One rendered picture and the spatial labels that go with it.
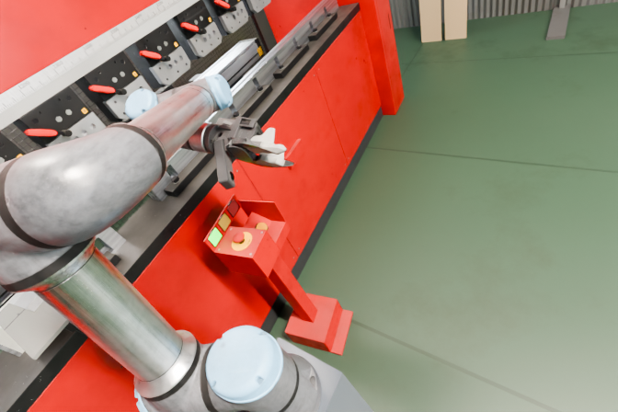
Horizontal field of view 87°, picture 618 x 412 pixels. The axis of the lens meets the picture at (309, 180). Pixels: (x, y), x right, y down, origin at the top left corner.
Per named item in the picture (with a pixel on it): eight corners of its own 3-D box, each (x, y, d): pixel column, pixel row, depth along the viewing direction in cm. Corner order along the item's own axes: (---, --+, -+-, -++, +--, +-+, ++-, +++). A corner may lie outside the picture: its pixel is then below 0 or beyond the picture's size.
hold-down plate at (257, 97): (238, 128, 141) (234, 122, 139) (229, 128, 144) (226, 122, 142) (273, 89, 157) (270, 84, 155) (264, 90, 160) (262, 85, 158)
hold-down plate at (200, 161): (177, 197, 119) (172, 191, 117) (167, 195, 122) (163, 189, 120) (224, 143, 135) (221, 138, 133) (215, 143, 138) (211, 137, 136)
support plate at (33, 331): (36, 360, 71) (31, 359, 70) (-5, 320, 85) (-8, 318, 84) (101, 286, 81) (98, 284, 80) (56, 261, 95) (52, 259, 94)
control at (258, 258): (268, 278, 107) (243, 246, 95) (230, 270, 114) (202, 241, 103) (291, 228, 119) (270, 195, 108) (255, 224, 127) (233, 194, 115)
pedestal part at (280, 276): (314, 323, 148) (264, 257, 114) (302, 320, 151) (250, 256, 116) (317, 310, 152) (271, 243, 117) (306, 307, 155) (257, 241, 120)
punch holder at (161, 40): (165, 87, 115) (134, 42, 105) (152, 88, 120) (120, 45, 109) (193, 65, 123) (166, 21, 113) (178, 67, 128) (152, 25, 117)
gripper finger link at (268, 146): (286, 123, 70) (253, 124, 75) (277, 147, 68) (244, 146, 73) (293, 131, 72) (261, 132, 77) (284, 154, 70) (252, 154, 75)
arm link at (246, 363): (298, 413, 58) (267, 391, 49) (229, 423, 60) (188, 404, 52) (297, 342, 67) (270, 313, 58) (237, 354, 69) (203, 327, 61)
